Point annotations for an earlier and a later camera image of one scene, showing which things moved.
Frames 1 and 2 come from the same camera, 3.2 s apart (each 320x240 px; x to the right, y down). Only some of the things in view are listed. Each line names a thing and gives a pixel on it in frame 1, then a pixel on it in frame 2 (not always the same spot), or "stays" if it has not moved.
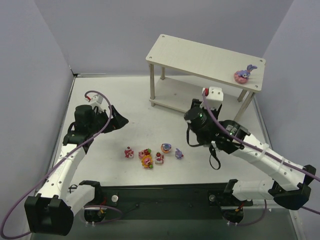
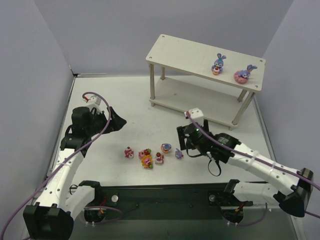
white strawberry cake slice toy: [159, 158] stays
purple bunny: [166, 147] stays
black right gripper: [195, 103] -> [183, 136]
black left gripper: [107, 120] stays
